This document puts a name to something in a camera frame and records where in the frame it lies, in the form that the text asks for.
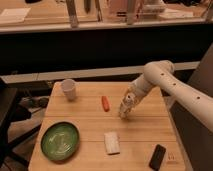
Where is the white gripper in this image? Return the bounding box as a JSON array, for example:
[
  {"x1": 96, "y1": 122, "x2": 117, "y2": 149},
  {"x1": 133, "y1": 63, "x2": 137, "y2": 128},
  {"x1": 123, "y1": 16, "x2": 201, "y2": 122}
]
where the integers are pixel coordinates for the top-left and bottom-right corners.
[{"x1": 122, "y1": 75, "x2": 154, "y2": 117}]

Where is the small white bottle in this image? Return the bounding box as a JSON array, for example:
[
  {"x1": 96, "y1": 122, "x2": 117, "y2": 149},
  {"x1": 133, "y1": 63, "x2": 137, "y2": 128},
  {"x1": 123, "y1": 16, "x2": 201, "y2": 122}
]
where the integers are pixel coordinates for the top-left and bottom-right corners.
[{"x1": 119, "y1": 93, "x2": 135, "y2": 118}]

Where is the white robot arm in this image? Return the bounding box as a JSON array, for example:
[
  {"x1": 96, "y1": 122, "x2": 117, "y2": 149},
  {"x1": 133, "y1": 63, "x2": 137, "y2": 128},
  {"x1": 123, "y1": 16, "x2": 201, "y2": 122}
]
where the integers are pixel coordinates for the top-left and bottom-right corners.
[{"x1": 119, "y1": 60, "x2": 213, "y2": 132}]

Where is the white rectangular sponge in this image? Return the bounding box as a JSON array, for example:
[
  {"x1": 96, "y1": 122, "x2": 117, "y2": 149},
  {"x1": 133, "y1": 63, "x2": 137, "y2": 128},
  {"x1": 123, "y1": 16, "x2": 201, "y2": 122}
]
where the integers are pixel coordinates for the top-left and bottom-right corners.
[{"x1": 104, "y1": 132, "x2": 120, "y2": 155}]

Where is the black smartphone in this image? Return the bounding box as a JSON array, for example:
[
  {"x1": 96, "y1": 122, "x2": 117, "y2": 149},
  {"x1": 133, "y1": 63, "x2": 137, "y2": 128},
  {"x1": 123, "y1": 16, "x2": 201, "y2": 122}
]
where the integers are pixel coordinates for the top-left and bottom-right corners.
[{"x1": 149, "y1": 144, "x2": 166, "y2": 171}]

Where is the white paper cup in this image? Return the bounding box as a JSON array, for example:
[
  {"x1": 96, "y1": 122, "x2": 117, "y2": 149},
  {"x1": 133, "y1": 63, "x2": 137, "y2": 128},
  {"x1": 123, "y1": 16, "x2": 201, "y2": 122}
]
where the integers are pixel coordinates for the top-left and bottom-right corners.
[{"x1": 61, "y1": 79, "x2": 76, "y2": 101}]

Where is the green round plate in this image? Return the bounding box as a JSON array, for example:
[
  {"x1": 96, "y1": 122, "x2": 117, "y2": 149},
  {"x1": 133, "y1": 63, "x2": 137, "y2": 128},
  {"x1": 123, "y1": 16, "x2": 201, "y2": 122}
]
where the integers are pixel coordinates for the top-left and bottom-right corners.
[{"x1": 40, "y1": 122, "x2": 80, "y2": 162}]

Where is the dark office chair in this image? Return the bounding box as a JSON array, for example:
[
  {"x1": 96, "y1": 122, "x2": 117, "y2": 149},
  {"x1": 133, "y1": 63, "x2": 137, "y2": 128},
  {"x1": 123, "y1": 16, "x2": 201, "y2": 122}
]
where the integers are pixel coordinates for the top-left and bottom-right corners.
[{"x1": 0, "y1": 77, "x2": 41, "y2": 168}]

